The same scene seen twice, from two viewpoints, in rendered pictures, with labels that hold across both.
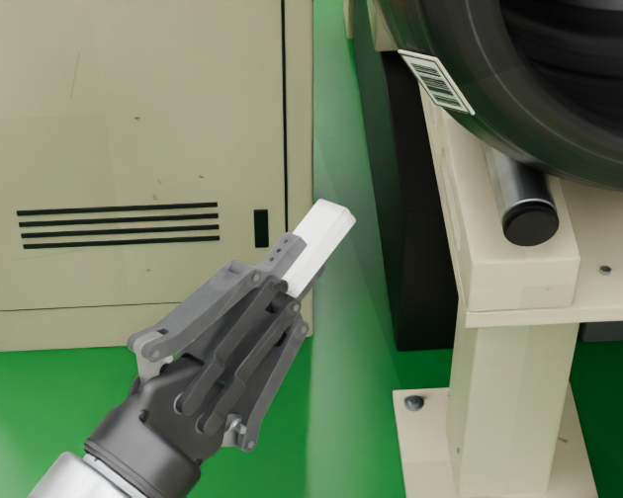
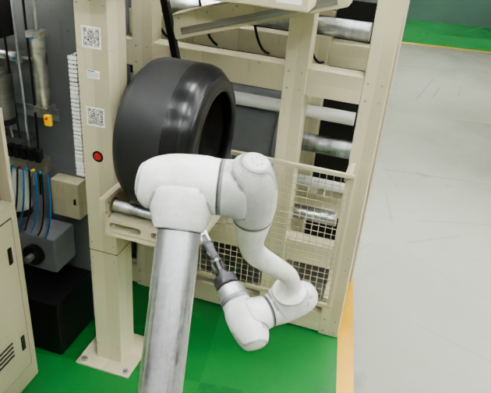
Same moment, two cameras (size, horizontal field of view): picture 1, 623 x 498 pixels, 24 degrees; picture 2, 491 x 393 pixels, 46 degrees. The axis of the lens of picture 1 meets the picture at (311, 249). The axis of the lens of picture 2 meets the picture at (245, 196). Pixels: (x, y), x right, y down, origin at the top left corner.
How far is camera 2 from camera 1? 1.51 m
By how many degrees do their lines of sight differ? 57
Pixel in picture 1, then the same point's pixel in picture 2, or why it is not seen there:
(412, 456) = (101, 366)
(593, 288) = not seen: hidden behind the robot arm
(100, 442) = (225, 279)
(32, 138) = not seen: outside the picture
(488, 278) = not seen: hidden behind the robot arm
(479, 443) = (122, 340)
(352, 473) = (94, 382)
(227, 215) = (15, 345)
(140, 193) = not seen: outside the picture
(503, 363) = (124, 309)
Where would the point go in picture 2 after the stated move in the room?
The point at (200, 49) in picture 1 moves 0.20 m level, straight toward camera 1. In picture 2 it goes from (1, 292) to (48, 304)
